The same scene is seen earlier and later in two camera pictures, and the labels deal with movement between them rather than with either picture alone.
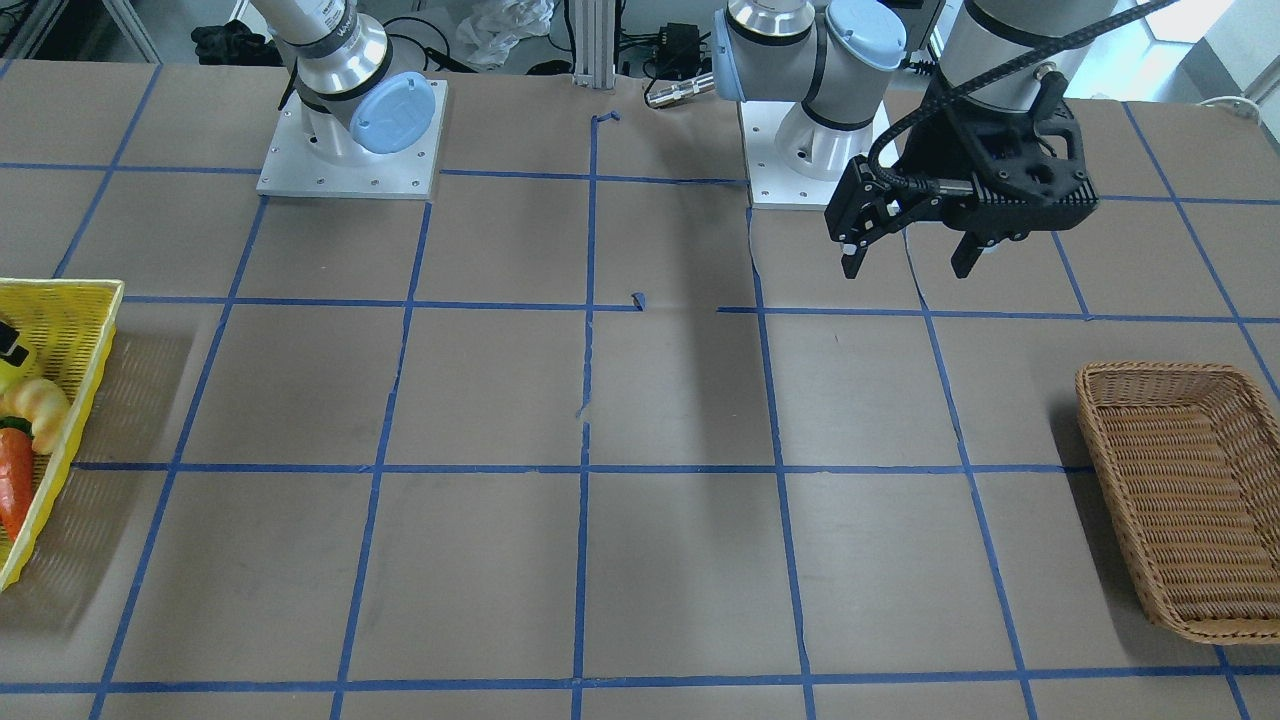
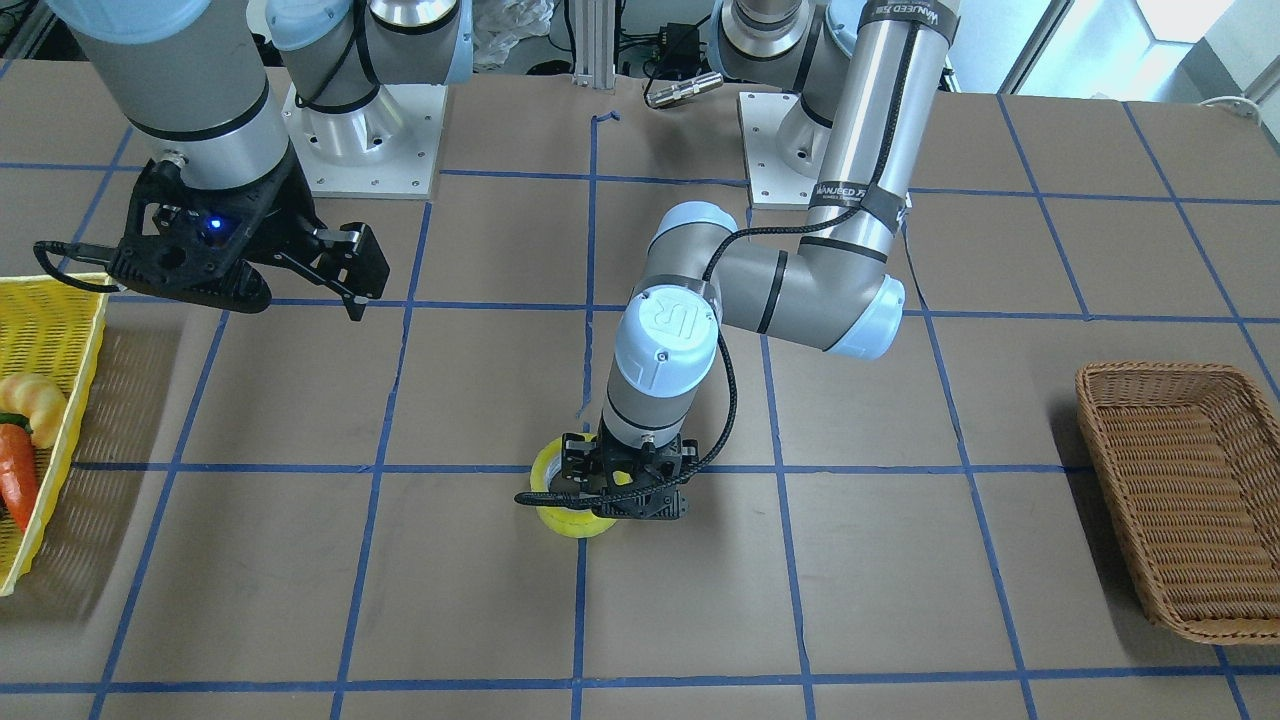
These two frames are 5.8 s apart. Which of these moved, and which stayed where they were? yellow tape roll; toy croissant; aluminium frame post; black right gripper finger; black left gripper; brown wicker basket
Moved: yellow tape roll; black left gripper; black right gripper finger
Stayed: brown wicker basket; aluminium frame post; toy croissant
